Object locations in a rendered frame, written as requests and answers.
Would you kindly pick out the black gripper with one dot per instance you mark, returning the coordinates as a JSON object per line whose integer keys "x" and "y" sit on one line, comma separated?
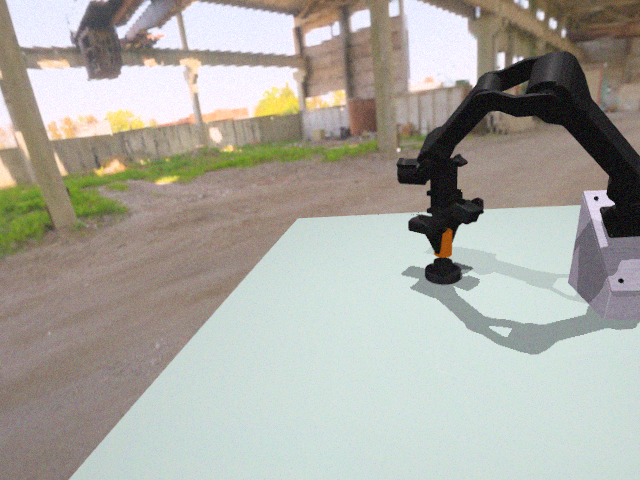
{"x": 434, "y": 226}

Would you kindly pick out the dark grey round pedestal with short shaft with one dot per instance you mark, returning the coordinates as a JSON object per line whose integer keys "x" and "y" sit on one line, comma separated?
{"x": 443, "y": 271}

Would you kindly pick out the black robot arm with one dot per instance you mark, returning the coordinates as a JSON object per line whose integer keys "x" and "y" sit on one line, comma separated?
{"x": 557, "y": 93}

